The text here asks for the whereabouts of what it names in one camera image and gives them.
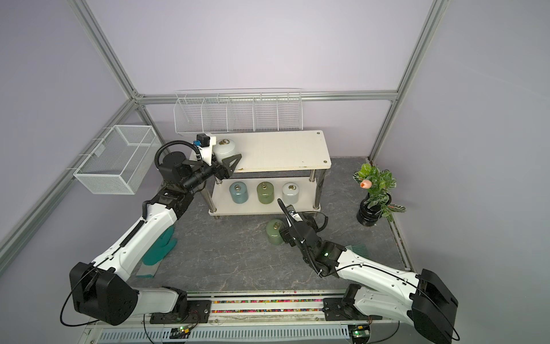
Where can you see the green rubber glove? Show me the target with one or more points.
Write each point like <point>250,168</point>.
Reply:
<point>157,252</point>

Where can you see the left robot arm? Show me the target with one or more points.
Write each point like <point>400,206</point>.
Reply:
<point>99,289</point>

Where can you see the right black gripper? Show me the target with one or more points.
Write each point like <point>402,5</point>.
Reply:
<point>285,233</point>

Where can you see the white wire divided basket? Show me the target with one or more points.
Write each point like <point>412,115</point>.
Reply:
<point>245,110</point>

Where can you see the small blue tea canister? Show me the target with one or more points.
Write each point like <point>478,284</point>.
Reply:
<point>239,192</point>

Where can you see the small white tea canister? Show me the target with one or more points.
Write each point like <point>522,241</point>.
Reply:
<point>290,193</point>

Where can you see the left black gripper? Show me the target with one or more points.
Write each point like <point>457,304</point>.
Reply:
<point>227,171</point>

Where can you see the potted plant with pink flower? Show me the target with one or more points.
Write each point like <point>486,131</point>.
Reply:
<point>378,202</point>

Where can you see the small green tea canister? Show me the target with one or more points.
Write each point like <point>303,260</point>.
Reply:
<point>265,192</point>

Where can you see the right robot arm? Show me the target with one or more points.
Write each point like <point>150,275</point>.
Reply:
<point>420,300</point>

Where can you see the white mesh basket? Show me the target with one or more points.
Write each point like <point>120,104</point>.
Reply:
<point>119,162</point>

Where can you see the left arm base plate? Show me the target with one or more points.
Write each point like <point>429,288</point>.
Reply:
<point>189,312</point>

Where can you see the large green tea canister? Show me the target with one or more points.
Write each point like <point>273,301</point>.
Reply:
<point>272,231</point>

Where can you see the white slotted cable duct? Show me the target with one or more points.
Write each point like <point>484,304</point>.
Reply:
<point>230,334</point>

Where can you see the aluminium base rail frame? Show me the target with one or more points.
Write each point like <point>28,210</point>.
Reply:
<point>288,308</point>

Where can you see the large white tea canister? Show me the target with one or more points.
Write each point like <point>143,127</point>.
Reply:
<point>224,149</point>

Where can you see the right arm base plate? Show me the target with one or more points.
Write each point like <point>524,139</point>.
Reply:
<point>340,309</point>

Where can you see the white two-tier shelf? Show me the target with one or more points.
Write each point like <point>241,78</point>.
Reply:
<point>280,157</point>

